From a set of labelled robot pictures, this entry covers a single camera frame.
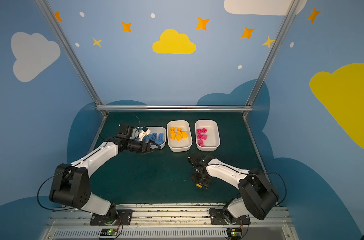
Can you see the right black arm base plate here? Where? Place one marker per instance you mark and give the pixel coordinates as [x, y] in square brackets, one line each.
[221, 217]

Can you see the aluminium front rail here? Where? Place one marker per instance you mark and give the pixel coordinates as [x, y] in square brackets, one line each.
[169, 222]

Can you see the left white plastic bin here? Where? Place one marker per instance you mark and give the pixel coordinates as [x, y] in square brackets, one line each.
[158, 135]

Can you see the middle white plastic bin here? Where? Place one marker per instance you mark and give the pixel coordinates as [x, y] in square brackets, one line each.
[185, 144]

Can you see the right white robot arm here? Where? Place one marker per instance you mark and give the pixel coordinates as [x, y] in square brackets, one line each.
[257, 198]

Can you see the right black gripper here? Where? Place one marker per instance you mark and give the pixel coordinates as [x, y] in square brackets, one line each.
[198, 177]

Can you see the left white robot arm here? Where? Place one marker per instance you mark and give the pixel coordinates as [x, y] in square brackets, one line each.
[71, 182]

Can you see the blue long lego brick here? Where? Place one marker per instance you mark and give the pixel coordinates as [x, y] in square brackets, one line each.
[148, 137]
[154, 137]
[161, 139]

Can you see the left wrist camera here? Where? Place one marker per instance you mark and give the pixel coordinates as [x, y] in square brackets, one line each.
[143, 132]

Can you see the left green circuit board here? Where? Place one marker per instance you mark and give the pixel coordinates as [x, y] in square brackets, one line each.
[108, 233]

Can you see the right green circuit board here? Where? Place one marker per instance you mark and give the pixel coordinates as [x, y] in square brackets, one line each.
[234, 234]

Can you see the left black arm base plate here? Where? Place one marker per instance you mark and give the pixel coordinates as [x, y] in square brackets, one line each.
[112, 218]

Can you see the white plastic bin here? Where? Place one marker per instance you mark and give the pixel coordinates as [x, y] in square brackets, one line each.
[185, 144]
[158, 135]
[213, 140]

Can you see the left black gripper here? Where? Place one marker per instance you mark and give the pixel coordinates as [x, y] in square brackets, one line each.
[146, 145]

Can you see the green circuit board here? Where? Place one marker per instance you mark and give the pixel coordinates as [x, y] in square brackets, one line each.
[108, 233]
[234, 234]

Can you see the right white plastic bin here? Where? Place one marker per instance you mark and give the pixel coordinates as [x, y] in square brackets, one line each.
[213, 140]

